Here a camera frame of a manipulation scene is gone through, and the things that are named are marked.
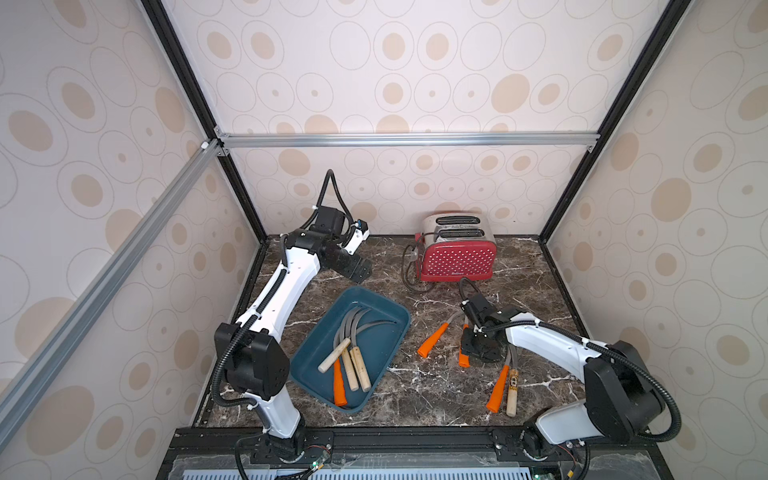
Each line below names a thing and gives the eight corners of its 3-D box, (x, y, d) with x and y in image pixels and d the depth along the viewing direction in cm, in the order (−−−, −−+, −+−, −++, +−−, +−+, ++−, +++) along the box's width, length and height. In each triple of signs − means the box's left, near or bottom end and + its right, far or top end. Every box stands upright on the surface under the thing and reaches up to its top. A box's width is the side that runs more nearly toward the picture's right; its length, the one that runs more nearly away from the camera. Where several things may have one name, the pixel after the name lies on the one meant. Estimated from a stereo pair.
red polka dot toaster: (418, 284, 108) (423, 249, 93) (416, 248, 119) (419, 212, 105) (486, 285, 108) (501, 249, 93) (476, 249, 119) (489, 212, 105)
